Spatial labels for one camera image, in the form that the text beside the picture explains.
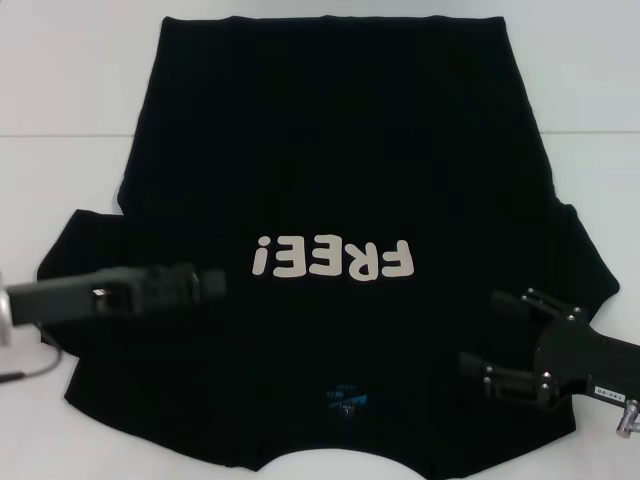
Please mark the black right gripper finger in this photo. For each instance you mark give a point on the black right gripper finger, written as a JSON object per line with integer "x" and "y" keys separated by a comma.
{"x": 515, "y": 382}
{"x": 545, "y": 310}

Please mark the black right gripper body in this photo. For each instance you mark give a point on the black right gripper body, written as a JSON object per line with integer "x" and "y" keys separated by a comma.
{"x": 590, "y": 360}

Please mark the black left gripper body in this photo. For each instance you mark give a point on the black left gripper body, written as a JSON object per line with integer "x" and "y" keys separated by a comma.
{"x": 55, "y": 300}

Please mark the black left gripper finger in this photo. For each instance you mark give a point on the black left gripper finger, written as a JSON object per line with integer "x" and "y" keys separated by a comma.
{"x": 175, "y": 287}

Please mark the black T-shirt with FREE print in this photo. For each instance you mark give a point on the black T-shirt with FREE print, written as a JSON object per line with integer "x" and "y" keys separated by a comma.
{"x": 320, "y": 150}

